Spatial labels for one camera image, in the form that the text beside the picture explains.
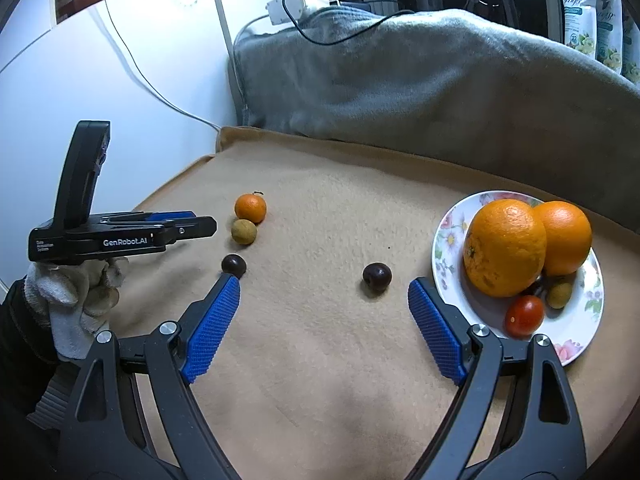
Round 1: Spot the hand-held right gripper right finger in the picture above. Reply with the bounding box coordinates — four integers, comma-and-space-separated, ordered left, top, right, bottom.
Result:
407, 277, 587, 480

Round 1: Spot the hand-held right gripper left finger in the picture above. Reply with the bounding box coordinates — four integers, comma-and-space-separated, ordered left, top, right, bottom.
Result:
57, 275, 242, 480

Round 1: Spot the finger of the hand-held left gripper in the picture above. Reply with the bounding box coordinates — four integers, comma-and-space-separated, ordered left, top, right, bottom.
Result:
92, 211, 197, 229
164, 215, 219, 246

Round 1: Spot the dark purple plum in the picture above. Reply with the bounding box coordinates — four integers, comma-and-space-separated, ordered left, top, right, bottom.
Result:
221, 254, 248, 278
362, 262, 393, 297

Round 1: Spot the small red-orange tomato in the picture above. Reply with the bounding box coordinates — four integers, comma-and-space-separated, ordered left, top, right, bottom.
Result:
504, 295, 545, 337

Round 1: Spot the floral white plate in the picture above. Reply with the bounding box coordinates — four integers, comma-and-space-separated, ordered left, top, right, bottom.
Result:
432, 190, 605, 367

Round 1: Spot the large speckled orange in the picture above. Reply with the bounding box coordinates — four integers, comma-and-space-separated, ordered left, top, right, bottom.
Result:
463, 199, 548, 298

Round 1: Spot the small tan longan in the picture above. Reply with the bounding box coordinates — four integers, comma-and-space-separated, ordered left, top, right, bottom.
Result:
545, 280, 574, 310
230, 219, 259, 246

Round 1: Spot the large smooth orange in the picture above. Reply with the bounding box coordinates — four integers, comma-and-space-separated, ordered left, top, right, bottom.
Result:
534, 200, 594, 276

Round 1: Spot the person's left forearm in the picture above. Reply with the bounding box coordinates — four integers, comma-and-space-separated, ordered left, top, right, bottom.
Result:
0, 279, 81, 417

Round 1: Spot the person's left hand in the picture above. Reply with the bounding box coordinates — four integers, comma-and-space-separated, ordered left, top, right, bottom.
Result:
25, 256, 129, 361

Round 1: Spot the small mandarin with stem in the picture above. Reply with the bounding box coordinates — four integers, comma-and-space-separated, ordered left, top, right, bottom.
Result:
234, 191, 268, 225

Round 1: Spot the beige fleece blanket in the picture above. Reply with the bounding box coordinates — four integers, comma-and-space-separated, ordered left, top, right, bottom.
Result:
112, 126, 640, 480

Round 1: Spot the white power adapter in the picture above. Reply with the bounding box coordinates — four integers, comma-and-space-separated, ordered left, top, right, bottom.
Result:
266, 0, 332, 26

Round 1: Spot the grey blanket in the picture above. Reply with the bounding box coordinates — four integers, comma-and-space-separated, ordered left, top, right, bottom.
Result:
227, 6, 640, 233

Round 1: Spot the floral print packet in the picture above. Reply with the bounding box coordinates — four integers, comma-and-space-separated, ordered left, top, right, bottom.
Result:
593, 0, 626, 74
620, 10, 640, 87
554, 0, 599, 59

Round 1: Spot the thin white cable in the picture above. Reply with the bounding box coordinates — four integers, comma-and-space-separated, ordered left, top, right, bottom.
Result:
97, 0, 224, 132

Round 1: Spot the thin black cable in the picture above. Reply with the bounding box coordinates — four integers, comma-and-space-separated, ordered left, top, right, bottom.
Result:
281, 0, 417, 47

